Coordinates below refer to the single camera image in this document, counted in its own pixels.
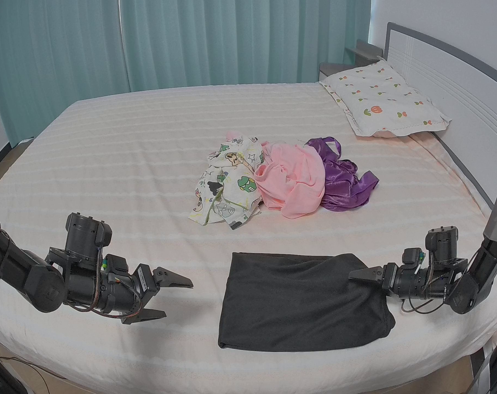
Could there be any grey white bedside table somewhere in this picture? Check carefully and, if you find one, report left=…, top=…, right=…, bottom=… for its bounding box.
left=319, top=39, right=384, bottom=82

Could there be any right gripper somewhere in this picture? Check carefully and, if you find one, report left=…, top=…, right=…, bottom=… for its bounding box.
left=348, top=263, right=429, bottom=300

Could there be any bed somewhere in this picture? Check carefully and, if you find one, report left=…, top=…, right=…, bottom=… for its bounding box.
left=0, top=22, right=497, bottom=394

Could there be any black T-shirt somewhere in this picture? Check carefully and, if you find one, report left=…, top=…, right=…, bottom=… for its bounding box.
left=217, top=252, right=397, bottom=353

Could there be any white printed pillow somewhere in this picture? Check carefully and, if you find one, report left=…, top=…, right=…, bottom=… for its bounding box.
left=319, top=61, right=452, bottom=138

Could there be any white printed garment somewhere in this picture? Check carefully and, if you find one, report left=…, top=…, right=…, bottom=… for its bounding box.
left=187, top=135, right=264, bottom=231

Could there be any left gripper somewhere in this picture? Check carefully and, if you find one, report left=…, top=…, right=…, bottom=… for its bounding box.
left=93, top=263, right=194, bottom=326

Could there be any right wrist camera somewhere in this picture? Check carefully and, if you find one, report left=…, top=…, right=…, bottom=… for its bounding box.
left=402, top=247, right=426, bottom=268

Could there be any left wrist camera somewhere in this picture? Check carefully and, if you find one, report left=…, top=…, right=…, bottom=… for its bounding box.
left=104, top=254, right=131, bottom=277

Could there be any purple garment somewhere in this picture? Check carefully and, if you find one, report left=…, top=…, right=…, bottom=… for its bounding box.
left=305, top=137, right=380, bottom=213

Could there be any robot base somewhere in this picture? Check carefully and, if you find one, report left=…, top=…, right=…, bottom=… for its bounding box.
left=472, top=343, right=495, bottom=394

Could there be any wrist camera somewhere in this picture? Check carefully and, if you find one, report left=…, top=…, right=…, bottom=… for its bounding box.
left=104, top=254, right=131, bottom=277
left=402, top=247, right=426, bottom=268

